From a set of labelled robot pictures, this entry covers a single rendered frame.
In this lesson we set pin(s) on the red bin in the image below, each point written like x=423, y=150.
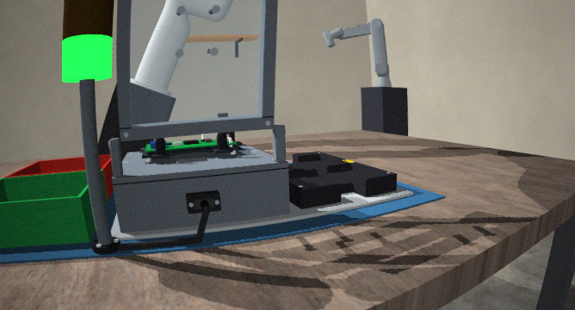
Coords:
x=67, y=165

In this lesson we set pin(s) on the green circuit board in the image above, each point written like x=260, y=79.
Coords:
x=186, y=144

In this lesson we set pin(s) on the green bin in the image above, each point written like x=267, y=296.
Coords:
x=65, y=218

